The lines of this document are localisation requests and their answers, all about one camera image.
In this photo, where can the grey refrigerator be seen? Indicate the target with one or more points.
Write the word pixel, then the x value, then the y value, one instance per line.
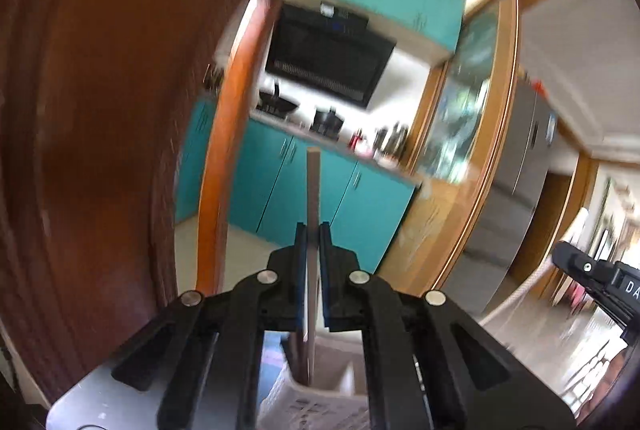
pixel 520 170

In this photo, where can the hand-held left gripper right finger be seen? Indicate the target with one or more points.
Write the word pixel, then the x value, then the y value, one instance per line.
pixel 325 270

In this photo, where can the blue striped table cloth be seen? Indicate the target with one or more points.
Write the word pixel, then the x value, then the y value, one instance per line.
pixel 272 365

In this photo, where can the white perforated utensil basket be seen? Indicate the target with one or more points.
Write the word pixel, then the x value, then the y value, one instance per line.
pixel 320 410

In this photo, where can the small red object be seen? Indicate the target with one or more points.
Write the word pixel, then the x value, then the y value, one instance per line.
pixel 538 86

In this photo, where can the group of dark bottles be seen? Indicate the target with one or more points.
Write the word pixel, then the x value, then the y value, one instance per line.
pixel 392 142

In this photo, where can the black cooking pot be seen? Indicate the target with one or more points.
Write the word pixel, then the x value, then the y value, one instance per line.
pixel 327 122

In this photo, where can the brown wooden door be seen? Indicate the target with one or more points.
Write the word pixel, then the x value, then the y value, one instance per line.
pixel 100 135

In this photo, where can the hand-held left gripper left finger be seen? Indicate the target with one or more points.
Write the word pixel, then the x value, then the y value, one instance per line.
pixel 300 270

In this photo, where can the black range hood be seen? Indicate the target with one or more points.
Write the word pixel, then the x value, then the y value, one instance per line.
pixel 325 55

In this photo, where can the teal lower kitchen cabinets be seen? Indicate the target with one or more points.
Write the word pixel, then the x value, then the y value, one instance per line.
pixel 260 180

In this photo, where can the black wok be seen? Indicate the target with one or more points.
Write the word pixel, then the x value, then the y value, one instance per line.
pixel 275 102

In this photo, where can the red bottle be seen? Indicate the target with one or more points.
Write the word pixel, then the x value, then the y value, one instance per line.
pixel 357 141

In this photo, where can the grey kitchen counter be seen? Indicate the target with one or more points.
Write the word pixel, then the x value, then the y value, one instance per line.
pixel 390 170

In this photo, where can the hanging kitchen utensils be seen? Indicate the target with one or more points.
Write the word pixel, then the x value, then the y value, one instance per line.
pixel 214 77

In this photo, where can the orange wooden door frame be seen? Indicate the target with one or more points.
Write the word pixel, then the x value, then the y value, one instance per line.
pixel 225 135

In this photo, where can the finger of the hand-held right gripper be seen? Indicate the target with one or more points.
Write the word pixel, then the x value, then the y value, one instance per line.
pixel 585 267

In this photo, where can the wooden framed glass sliding door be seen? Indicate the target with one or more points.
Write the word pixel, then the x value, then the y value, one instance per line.
pixel 465 110

